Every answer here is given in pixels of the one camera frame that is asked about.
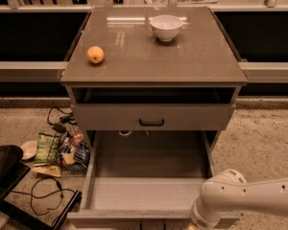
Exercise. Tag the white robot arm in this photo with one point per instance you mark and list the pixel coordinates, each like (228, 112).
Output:
(229, 191)

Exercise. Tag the grey drawer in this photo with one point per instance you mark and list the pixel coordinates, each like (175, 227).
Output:
(152, 116)
(146, 181)

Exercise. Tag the black chair base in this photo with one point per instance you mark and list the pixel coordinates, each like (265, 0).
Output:
(12, 171)

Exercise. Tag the tan snack bag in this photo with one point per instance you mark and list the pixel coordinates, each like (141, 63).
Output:
(48, 170)

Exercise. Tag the grey top drawer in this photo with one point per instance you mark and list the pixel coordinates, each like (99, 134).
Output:
(152, 116)

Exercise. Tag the orange fruit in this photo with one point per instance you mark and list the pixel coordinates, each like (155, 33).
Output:
(95, 54)

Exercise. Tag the grey drawer cabinet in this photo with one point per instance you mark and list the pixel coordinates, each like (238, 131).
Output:
(196, 67)

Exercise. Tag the green chip bag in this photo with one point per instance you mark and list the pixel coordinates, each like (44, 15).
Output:
(47, 149)

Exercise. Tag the white ceramic bowl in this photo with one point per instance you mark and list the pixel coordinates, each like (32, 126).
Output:
(166, 27)

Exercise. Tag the white paper plate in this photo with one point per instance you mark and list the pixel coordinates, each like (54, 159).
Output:
(29, 149)

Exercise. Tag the blue snack package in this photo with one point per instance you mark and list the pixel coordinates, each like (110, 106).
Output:
(82, 155)

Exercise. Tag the red white snack packet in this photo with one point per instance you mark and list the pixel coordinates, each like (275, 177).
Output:
(70, 152)

